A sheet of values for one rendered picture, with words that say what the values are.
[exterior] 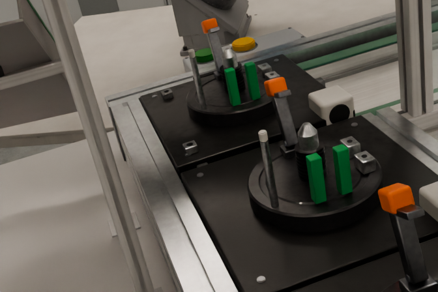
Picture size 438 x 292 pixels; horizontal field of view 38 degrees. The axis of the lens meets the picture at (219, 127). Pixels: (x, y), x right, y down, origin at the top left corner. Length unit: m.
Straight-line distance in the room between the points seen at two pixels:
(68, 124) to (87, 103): 0.62
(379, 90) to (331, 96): 0.18
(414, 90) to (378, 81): 0.22
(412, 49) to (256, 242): 0.31
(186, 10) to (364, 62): 0.46
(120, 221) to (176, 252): 0.07
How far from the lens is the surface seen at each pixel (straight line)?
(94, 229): 0.91
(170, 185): 0.76
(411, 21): 0.77
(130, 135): 0.89
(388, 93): 0.98
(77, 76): 0.60
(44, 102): 0.89
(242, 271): 0.60
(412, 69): 0.79
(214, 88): 0.90
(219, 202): 0.69
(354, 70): 1.06
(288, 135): 0.70
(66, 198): 1.00
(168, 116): 0.90
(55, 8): 0.58
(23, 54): 0.76
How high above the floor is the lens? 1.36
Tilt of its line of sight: 28 degrees down
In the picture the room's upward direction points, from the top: 12 degrees counter-clockwise
